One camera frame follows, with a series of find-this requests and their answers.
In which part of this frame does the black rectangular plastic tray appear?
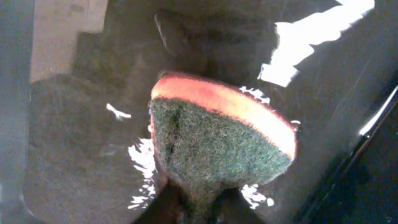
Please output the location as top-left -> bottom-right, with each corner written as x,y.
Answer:
1,0 -> 397,223

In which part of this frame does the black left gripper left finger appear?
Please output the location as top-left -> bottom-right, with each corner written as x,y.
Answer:
132,180 -> 187,224

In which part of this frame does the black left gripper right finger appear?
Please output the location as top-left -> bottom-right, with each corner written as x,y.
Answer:
214,188 -> 266,224

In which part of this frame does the orange and green sponge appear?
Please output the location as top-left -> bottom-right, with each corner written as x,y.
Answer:
149,72 -> 297,215

